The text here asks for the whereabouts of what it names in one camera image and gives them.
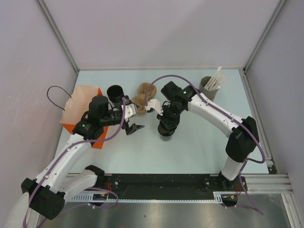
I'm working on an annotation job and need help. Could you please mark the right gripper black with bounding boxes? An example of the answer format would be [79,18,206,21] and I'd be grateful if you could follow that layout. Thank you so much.
[157,103,185,129]

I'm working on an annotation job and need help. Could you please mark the dark single cup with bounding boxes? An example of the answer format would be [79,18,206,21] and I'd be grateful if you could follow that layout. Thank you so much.
[157,123,175,141]

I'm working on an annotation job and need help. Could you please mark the orange paper bag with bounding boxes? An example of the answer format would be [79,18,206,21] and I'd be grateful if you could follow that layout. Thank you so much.
[60,85,102,134]

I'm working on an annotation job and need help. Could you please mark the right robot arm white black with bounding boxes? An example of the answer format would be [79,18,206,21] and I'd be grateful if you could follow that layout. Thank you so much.
[146,81,259,190]

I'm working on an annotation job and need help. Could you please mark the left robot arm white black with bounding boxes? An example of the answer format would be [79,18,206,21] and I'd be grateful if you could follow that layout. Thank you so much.
[21,95,142,220]

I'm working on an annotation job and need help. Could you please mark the left black coffee cup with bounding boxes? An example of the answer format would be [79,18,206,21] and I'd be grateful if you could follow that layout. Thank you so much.
[107,85,124,109]

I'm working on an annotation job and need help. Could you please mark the left brown pulp cup carrier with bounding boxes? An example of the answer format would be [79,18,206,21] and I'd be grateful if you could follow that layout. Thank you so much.
[132,82,157,114]

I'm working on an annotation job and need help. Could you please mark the grey straw holder cup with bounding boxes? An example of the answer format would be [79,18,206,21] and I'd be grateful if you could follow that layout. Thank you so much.
[199,76,218,101]

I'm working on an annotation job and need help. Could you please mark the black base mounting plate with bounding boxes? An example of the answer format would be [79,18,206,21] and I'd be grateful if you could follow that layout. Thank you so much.
[94,174,247,200]

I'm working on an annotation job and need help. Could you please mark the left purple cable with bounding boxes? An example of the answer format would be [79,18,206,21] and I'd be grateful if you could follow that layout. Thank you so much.
[22,97,126,228]

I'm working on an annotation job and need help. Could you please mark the purple cable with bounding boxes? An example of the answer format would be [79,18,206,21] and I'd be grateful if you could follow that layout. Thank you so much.
[22,97,126,228]
[143,74,266,216]

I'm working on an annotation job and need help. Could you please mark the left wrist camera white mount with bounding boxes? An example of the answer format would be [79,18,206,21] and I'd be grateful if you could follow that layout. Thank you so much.
[121,103,137,120]

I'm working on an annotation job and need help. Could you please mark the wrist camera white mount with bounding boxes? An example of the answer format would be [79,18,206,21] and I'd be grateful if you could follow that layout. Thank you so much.
[145,99,163,116]
[121,103,137,120]

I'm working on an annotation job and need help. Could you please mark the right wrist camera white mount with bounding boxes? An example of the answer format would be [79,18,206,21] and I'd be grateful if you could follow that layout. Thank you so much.
[145,99,163,116]

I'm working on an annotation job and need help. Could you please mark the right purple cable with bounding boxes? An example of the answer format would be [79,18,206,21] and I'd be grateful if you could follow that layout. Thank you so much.
[143,74,266,216]

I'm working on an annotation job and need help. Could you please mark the white slotted cable duct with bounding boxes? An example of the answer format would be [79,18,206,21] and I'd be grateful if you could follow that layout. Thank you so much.
[68,192,225,203]

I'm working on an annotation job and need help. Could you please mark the aluminium frame rail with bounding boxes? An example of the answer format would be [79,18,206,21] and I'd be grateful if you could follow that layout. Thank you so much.
[34,173,295,193]

